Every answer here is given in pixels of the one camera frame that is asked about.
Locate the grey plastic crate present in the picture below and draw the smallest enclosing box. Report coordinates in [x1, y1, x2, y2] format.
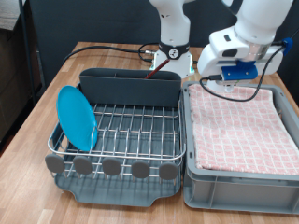
[181, 80, 299, 215]

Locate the brown wooden spoon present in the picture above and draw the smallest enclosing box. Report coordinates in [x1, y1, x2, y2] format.
[144, 59, 171, 80]

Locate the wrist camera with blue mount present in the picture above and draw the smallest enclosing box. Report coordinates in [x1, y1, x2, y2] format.
[214, 60, 260, 87]

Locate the black metal pole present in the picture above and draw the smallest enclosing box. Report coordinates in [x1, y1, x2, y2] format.
[18, 0, 37, 105]

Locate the blue cable clip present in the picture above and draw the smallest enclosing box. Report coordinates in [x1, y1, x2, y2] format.
[280, 36, 294, 58]

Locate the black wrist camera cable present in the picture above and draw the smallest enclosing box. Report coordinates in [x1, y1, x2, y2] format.
[199, 29, 299, 103]

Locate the pink checkered towel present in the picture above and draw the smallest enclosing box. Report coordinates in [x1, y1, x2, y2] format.
[187, 83, 299, 176]

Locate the dark cabinet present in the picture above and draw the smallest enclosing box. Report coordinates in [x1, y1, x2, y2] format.
[0, 0, 36, 147]

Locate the grey dish drying rack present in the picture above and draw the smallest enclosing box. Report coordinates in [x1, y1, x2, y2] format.
[50, 83, 185, 208]

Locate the metal wire dish rack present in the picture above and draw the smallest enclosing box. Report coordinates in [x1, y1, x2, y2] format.
[44, 83, 187, 183]

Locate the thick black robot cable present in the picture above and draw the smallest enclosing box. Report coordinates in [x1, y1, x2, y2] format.
[62, 42, 161, 63]

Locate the black backdrop curtain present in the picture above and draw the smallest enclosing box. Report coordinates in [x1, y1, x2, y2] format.
[27, 0, 299, 91]

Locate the dark grey cutlery holder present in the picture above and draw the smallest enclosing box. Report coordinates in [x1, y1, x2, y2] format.
[78, 67, 182, 108]

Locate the blue plastic plate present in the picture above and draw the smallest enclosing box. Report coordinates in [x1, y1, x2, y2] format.
[55, 85, 99, 152]

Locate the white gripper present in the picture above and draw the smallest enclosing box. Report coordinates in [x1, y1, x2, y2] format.
[197, 26, 284, 84]

